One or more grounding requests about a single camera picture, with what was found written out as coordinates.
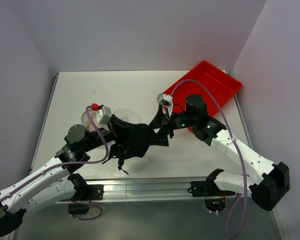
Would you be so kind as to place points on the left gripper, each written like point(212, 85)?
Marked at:
point(112, 128)

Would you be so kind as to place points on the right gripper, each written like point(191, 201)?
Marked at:
point(169, 124)

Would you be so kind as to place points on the white mesh laundry bag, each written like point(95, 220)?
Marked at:
point(125, 115)

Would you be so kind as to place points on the black bra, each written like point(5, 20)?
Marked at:
point(136, 140)

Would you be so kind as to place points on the pink bra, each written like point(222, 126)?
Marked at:
point(90, 127)

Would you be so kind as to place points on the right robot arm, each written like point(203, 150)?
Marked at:
point(263, 180)

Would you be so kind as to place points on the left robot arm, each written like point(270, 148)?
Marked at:
point(72, 156)

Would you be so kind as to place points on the red plastic tray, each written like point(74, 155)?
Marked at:
point(216, 87)

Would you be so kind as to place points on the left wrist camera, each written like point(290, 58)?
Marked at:
point(101, 114)

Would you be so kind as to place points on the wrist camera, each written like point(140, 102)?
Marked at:
point(101, 114)
point(166, 101)

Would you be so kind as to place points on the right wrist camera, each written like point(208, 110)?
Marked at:
point(166, 101)

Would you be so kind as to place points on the aluminium frame rail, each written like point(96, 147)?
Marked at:
point(145, 190)

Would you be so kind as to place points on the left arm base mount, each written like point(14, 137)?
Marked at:
point(92, 192)

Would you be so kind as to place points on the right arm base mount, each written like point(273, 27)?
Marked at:
point(203, 188)

